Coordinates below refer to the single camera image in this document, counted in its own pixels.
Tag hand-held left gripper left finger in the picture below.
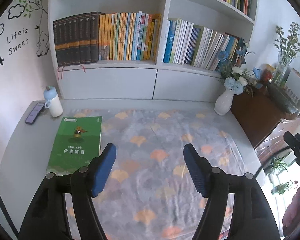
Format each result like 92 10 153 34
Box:
19 143 117 240

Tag group of wall stickers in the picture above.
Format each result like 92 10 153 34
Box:
0 0 51 72

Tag green book small figure print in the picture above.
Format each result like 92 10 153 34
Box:
46 116 103 177

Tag white bottle blue lid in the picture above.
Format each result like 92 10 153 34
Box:
43 86 64 117

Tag white boxes on cabinet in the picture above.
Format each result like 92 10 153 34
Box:
285 67 300 112

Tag white bookshelf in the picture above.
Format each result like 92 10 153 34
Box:
48 0 259 105

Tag red ribbon bookmarks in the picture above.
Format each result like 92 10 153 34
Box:
57 64 87 81

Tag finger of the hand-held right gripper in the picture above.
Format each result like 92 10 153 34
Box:
284 131 300 149

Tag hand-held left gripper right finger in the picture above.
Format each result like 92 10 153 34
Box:
183 144 282 240

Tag light wood drawer unit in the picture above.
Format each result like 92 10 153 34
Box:
254 120 300 160

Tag glass vase green stems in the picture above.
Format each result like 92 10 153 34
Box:
272 22 300 87

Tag white ribbed vase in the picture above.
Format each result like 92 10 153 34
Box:
214 87 235 116

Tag black smartphone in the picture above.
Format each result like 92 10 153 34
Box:
25 102 46 125

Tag row of yellow spine books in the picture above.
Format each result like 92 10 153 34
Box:
99 12 162 61

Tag dark green ribbed plate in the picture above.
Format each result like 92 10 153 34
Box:
266 81 300 114

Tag green potted plant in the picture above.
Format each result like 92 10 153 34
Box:
272 179 299 195
265 155 290 175

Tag row of dark hardcover books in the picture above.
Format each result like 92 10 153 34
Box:
52 12 106 67

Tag leaf pattern tablecloth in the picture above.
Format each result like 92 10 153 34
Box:
62 108 243 240

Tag brown wooden cabinet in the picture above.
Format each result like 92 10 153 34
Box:
230 85 300 150

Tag blue white flower bouquet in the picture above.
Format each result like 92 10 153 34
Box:
216 39 264 97

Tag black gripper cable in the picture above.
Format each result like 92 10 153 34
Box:
254 147 294 180

